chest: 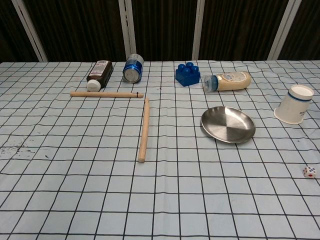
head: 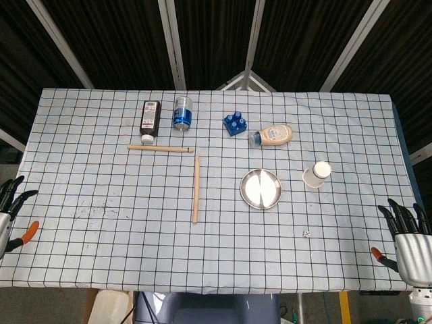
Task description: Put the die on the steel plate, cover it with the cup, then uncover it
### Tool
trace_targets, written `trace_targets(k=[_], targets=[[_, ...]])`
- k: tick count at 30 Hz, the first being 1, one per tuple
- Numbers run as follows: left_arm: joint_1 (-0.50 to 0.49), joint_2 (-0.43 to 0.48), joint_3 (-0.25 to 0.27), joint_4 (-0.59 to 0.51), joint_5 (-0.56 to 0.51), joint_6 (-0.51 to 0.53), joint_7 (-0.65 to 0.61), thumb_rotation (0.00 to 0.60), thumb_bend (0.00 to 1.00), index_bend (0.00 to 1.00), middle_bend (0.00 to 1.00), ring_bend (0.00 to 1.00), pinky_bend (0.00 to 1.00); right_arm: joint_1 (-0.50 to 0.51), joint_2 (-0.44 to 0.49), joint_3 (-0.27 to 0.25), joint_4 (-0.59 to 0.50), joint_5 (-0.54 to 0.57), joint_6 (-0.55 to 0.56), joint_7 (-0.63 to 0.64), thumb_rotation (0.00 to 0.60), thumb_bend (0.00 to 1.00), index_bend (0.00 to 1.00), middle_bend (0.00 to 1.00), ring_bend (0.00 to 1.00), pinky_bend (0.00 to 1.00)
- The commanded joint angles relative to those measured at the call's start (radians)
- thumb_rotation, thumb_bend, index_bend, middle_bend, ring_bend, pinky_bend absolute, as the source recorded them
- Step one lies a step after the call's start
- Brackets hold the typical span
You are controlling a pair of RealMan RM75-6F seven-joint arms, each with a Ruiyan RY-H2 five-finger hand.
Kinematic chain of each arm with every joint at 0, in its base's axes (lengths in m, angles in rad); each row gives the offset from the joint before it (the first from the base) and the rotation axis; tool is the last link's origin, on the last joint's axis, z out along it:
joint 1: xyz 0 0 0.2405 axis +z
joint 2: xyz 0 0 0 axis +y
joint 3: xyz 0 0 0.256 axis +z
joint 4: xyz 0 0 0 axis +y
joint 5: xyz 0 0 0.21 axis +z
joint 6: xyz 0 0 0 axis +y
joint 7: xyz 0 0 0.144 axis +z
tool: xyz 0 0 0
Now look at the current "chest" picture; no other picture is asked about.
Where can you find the white metal frame post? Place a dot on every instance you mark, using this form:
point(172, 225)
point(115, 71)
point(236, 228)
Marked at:
point(198, 30)
point(127, 30)
point(30, 32)
point(282, 30)

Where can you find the brown bottle white cap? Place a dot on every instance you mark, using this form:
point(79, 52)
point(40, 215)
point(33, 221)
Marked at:
point(100, 72)

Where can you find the plain wooden stick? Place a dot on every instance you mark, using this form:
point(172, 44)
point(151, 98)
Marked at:
point(144, 130)

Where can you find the white die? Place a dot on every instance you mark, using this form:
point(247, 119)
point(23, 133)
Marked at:
point(309, 172)

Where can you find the mayonnaise squeeze bottle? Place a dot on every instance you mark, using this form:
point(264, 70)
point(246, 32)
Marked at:
point(232, 81)

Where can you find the blue drink can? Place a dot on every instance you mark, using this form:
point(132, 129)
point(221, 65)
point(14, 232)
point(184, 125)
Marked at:
point(132, 70)

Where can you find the light blue checked tablecloth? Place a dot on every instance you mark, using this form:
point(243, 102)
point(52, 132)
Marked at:
point(175, 187)

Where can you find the silver metal plate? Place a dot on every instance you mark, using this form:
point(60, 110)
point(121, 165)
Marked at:
point(225, 125)

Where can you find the white paper cup blue stripe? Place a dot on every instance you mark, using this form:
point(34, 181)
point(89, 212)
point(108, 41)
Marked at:
point(290, 107)

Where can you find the blue toy building block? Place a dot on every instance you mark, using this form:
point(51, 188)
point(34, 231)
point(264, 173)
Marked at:
point(186, 77)

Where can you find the wooden stick with black band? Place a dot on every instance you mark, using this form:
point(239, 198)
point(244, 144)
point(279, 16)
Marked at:
point(105, 94)

